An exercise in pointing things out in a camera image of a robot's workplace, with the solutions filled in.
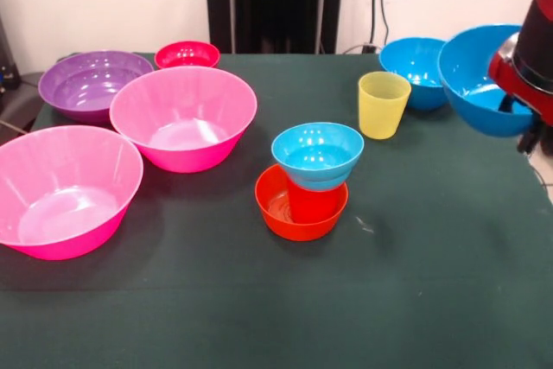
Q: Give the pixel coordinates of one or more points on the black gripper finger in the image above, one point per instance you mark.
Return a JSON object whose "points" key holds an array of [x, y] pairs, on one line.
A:
{"points": [[529, 138], [505, 103]]}

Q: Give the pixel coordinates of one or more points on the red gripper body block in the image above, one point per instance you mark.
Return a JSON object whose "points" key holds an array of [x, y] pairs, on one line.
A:
{"points": [[523, 88]]}

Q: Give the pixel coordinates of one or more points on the large blue bowl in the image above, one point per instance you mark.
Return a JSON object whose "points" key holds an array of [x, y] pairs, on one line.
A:
{"points": [[415, 66], [466, 71]]}

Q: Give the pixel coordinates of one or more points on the stack of small blue bowls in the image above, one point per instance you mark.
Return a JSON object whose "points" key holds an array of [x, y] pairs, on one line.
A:
{"points": [[317, 157]]}

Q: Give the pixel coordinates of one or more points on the red cup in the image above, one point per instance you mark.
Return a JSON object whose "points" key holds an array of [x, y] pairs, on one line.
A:
{"points": [[315, 207]]}

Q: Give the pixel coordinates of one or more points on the orange bowl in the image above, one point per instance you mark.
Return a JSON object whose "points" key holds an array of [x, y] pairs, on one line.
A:
{"points": [[274, 218]]}

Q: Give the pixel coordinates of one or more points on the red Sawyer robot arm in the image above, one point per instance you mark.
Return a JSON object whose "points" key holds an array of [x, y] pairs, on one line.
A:
{"points": [[538, 32]]}

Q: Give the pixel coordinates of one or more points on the yellow cup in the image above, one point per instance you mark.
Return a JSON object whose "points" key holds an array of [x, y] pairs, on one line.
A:
{"points": [[382, 107]]}

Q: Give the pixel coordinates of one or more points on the dark green table cloth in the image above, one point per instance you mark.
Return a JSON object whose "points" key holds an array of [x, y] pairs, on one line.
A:
{"points": [[276, 300]]}

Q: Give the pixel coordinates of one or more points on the small crimson bowl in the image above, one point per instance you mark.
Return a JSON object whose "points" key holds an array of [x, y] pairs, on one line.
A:
{"points": [[186, 53]]}

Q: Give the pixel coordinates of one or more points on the large pink bowl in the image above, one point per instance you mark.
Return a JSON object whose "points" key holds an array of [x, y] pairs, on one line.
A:
{"points": [[181, 114], [65, 187]]}

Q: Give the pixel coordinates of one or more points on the purple bowl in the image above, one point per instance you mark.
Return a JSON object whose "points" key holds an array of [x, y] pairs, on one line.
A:
{"points": [[86, 79]]}

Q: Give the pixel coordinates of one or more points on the black pedestal foot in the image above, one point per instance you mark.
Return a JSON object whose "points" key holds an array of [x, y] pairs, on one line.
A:
{"points": [[17, 101]]}

